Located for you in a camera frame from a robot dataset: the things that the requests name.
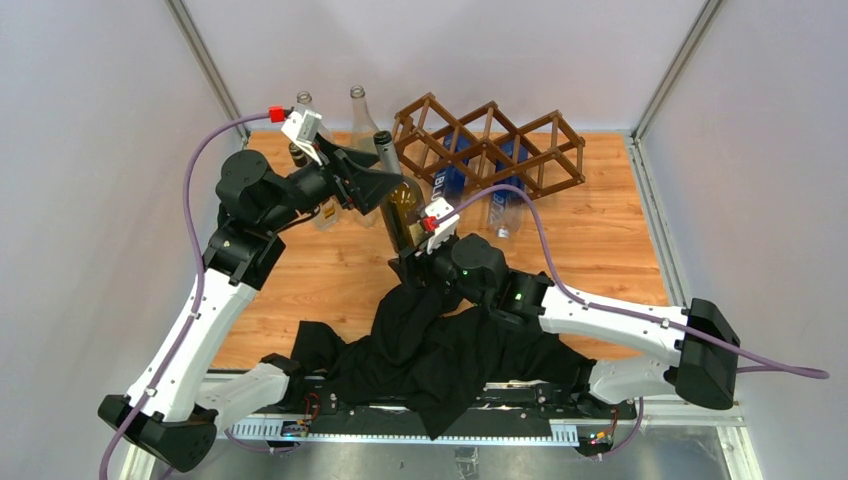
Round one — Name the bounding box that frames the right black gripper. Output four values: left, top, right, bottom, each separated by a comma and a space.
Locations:
389, 228, 490, 310

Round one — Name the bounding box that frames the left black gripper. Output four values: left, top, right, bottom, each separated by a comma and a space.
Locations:
261, 132, 402, 232

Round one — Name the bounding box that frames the dark green wine bottle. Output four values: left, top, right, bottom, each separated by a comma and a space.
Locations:
373, 130, 426, 254

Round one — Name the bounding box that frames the blue labelled clear bottle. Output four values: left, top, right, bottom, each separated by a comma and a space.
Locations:
429, 133, 471, 207

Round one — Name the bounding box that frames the clear bottle dark label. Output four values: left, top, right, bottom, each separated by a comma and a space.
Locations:
296, 90, 333, 141

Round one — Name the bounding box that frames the small clear black-capped bottle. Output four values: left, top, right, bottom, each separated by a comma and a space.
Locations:
288, 142, 340, 231

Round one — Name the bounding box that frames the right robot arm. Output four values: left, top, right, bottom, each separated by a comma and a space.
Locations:
388, 234, 740, 418

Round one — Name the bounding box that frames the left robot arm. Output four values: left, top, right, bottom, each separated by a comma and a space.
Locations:
98, 131, 402, 472

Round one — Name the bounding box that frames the brown wooden wine rack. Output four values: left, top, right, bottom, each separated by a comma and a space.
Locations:
392, 93, 586, 199

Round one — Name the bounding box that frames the black cloth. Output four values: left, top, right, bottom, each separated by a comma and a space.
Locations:
292, 285, 594, 407

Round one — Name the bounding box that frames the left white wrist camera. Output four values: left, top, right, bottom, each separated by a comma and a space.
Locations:
281, 104, 326, 165

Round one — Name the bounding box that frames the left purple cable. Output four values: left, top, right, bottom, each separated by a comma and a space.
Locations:
99, 111, 280, 480

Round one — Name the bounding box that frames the purple cable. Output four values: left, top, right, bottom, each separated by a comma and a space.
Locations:
437, 184, 831, 460
99, 111, 280, 480

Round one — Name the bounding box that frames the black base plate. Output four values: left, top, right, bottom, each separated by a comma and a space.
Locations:
241, 374, 639, 439

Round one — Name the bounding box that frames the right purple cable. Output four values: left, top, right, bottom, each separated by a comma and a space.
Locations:
437, 184, 831, 460

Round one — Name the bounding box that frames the aluminium frame rail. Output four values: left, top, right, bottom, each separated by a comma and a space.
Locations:
188, 371, 741, 450

